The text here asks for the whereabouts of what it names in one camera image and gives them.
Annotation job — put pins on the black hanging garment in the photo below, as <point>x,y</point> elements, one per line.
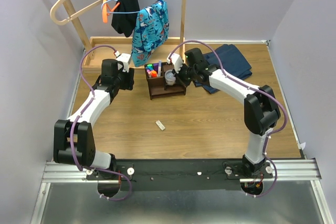
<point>124,23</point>

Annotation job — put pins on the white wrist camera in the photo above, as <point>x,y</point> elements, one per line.
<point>176,61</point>
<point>123,60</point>

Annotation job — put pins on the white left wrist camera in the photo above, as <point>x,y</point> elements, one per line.
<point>123,60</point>

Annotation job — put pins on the wooden clothes rack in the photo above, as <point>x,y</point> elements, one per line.
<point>90,42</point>

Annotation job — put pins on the clear paper clip jar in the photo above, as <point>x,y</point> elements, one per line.
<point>170,78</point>

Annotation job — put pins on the dark wooden desk organizer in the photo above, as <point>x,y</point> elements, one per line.
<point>159,89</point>

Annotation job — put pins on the folded blue jeans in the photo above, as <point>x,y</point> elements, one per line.
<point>233,62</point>

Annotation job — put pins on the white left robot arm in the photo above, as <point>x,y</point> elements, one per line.
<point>73,137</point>

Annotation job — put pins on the blue patterned shorts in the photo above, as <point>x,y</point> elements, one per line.
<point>151,31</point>

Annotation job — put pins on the white eraser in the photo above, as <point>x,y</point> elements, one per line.
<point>160,125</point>

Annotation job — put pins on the aluminium frame rail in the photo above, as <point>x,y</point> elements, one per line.
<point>284,170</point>

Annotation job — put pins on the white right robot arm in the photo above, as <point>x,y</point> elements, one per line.
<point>261,112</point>

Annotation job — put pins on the black highlighter green cap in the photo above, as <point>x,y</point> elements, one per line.
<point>150,66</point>

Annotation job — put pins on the black highlighter orange cap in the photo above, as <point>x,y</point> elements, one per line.
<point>153,74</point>

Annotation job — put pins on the black highlighter purple cap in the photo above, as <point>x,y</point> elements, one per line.
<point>155,66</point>

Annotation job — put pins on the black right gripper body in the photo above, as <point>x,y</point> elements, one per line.
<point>186,75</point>

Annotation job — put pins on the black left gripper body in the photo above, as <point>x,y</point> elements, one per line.
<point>126,80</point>

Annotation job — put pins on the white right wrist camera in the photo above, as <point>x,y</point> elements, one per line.
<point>176,61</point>

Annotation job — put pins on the white marker lavender cap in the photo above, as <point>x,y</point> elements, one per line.
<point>159,71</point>

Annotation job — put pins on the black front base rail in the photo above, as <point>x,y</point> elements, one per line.
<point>180,174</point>

